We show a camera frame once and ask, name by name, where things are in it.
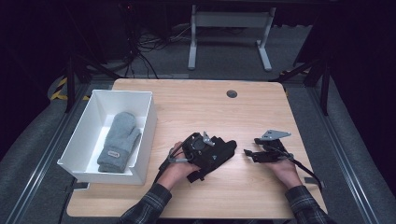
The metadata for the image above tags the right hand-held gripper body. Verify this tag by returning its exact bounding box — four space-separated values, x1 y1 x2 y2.
257 129 294 163

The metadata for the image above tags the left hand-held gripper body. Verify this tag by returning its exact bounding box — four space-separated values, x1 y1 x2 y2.
182 131 217 163

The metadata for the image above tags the black glove with teal mark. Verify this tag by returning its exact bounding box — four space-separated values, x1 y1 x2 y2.
188 135 238 176

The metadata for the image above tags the grey mitten with label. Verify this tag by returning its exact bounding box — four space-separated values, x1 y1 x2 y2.
96 111 143 174

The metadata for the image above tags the white box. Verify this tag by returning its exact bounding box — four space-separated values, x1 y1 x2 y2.
57 89 158 186

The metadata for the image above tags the person's right hand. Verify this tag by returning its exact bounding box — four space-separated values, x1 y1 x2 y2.
270 158 303 191

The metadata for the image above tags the person's left hand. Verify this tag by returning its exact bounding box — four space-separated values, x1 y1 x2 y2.
158 141 201 191

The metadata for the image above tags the grey tape strip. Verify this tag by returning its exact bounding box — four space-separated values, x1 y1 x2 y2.
304 176 326 189

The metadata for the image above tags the black metal stand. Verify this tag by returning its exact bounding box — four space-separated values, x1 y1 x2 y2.
270 57 332 117
64 54 123 114

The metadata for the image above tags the yellow black hazard tape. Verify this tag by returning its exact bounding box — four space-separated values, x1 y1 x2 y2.
49 77 92 102

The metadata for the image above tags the left hand-held gripper cable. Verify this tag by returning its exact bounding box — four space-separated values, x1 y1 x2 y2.
153 147 191 185

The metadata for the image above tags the hand-held gripper cable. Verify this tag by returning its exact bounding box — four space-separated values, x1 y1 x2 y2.
273 145 324 191
153 147 191 185

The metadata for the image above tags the right hand-held gripper cable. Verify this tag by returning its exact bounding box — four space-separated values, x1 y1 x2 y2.
273 145 324 191

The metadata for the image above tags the grey metal floor rail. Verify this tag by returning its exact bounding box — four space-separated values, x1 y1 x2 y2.
4 83 92 224
306 87 379 224

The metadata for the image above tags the bundle of black floor cables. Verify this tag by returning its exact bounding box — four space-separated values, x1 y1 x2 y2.
122 22 194 79

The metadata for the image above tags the white metal desk frame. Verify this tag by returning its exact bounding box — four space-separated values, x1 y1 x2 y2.
187 4 277 73

